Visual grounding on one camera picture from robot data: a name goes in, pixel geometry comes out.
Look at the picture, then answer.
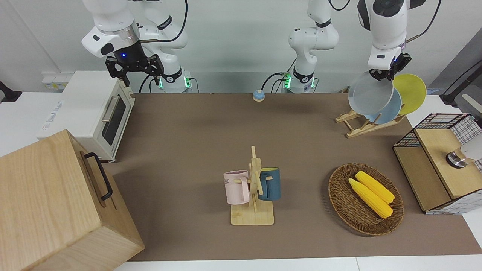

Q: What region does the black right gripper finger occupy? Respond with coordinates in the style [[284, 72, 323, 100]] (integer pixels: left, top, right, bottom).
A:
[[105, 56, 131, 87], [145, 54, 165, 87]]

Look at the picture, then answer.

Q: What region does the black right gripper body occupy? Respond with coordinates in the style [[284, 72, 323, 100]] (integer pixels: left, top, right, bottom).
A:
[[113, 40, 150, 73]]

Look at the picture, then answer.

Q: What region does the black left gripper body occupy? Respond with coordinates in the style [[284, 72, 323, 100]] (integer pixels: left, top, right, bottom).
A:
[[391, 52, 412, 76]]

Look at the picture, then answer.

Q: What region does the gray plate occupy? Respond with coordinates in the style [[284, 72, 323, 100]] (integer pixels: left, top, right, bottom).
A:
[[348, 70, 394, 116]]

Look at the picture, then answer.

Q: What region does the yellow plate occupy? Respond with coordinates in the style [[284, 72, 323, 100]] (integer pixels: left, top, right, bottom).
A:
[[392, 73, 427, 116]]

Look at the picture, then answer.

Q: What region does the light blue plate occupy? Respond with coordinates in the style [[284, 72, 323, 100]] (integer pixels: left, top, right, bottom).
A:
[[366, 88, 403, 125]]

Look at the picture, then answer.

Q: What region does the wooden plate rack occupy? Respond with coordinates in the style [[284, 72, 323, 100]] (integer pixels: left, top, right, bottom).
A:
[[335, 107, 407, 139]]

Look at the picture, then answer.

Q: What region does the wooden mug rack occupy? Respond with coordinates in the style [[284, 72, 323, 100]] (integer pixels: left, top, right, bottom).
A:
[[230, 146, 275, 226]]

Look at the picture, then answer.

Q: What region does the white toaster oven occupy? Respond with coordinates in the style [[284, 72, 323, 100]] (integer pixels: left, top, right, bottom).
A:
[[37, 70, 136, 163]]

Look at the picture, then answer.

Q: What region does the brown table mat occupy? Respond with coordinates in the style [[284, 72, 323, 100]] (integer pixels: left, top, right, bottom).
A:
[[101, 93, 482, 262]]

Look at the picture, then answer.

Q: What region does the yellow corn cob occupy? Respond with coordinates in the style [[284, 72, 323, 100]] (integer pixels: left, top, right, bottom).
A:
[[348, 178, 394, 219], [355, 170, 395, 204]]

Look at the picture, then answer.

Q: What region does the brown wicker basket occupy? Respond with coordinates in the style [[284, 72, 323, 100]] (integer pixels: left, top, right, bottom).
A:
[[328, 163, 405, 237]]

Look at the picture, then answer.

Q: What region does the pink mug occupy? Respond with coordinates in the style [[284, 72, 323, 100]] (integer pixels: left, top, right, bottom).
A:
[[223, 170, 251, 206]]

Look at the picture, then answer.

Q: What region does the dark blue mug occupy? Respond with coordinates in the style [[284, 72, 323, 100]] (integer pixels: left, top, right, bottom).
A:
[[258, 167, 282, 201]]

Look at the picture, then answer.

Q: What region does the large wooden box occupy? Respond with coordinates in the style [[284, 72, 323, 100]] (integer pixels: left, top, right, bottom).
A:
[[0, 129, 145, 271]]

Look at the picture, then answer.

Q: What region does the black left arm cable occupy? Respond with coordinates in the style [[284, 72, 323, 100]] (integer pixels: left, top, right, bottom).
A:
[[404, 0, 442, 43]]

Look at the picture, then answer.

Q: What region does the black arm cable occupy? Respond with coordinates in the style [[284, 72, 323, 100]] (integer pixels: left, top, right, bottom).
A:
[[404, 0, 442, 43], [139, 0, 188, 43]]

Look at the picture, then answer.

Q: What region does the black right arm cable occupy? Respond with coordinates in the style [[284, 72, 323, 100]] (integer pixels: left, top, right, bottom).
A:
[[139, 0, 188, 43]]

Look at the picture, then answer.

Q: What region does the black stand with cable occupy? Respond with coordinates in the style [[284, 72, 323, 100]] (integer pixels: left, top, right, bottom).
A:
[[438, 58, 482, 108]]

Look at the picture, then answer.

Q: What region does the black box handle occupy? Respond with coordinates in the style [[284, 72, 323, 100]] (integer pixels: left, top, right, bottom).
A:
[[84, 152, 113, 201]]

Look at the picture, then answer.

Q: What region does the black clamp mount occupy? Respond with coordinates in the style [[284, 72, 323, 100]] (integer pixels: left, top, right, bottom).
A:
[[0, 81, 23, 103]]

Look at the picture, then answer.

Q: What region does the wire basket with wooden shelf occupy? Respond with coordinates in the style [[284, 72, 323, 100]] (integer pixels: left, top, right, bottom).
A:
[[392, 113, 482, 215]]

